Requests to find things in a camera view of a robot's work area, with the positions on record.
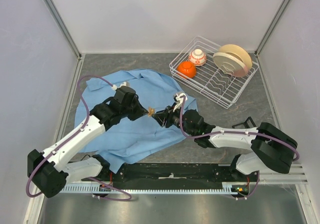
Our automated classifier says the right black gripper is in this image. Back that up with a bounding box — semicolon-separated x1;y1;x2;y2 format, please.
151;102;196;137

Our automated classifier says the red gold leaf brooch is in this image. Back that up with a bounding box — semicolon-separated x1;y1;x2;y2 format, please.
147;107;156;117

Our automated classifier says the light blue button shirt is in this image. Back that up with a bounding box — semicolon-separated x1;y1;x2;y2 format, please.
74;69;185;173

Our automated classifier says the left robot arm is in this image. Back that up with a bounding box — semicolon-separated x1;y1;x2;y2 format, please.
27;86;148;198

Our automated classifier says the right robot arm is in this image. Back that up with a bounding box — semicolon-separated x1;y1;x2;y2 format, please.
152;106;300;181

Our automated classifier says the orange bowl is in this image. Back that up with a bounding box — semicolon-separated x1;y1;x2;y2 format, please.
177;61;197;78

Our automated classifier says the white red patterned bowl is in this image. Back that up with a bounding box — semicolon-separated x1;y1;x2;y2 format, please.
188;48;207;66

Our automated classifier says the beige plate front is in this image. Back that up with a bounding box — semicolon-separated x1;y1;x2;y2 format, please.
212;52;249;77

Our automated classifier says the tan plate rear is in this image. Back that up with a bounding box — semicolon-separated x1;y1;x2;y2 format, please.
218;44;253;69

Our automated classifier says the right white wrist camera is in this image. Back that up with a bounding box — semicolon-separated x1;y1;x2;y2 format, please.
173;91;188;111

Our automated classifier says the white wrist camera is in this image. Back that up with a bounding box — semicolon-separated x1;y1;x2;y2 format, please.
173;91;188;111
111;81;130;91

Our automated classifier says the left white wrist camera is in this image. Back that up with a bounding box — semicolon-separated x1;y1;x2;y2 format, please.
111;81;130;91

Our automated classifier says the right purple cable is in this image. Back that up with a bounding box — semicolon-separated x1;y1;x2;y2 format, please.
178;95;300;201

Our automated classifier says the purple cable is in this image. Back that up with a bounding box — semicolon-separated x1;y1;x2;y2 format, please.
26;75;132;202
178;95;300;201

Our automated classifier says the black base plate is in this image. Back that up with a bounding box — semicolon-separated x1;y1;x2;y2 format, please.
95;163;258;186

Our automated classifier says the white wire dish rack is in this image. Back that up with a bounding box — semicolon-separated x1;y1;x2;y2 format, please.
169;36;260;109

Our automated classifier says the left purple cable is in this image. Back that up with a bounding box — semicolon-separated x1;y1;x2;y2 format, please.
26;75;132;202

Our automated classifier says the small black frame stand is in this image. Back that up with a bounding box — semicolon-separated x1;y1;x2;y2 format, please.
232;116;256;129

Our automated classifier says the slotted cable duct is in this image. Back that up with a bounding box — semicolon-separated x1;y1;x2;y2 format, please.
61;179;249;195

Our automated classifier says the aluminium front rail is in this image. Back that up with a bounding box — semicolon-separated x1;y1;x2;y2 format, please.
259;164;308;185

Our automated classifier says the left aluminium frame post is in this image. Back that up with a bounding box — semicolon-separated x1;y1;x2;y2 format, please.
43;0;82;59

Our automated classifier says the aluminium frame post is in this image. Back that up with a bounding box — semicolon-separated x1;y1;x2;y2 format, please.
254;0;291;57
43;0;82;59

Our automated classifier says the right aluminium frame post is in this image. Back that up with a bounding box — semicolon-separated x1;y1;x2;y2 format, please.
254;0;291;57

